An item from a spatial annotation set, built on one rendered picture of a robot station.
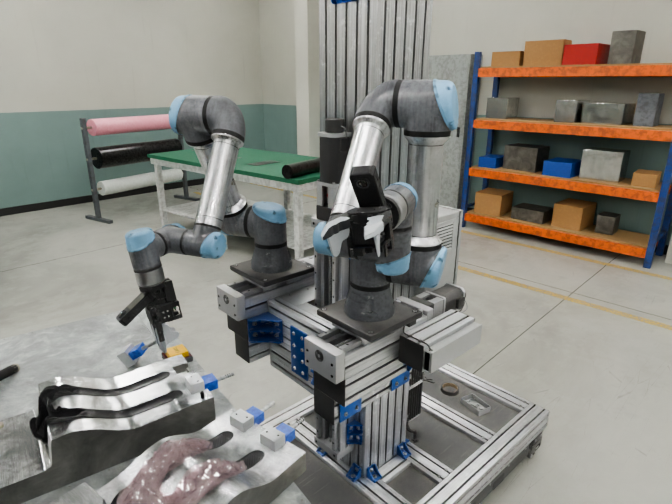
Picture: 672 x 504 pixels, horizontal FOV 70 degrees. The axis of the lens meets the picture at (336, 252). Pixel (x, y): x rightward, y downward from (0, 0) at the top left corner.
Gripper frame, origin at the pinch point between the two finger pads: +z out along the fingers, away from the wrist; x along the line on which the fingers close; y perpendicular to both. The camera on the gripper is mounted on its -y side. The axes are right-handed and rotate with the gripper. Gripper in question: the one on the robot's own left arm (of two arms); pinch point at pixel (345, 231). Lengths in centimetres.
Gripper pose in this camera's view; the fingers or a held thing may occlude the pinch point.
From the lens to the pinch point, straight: 75.9
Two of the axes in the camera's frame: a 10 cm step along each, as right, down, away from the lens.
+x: -9.2, 0.0, 3.9
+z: -3.7, 3.1, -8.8
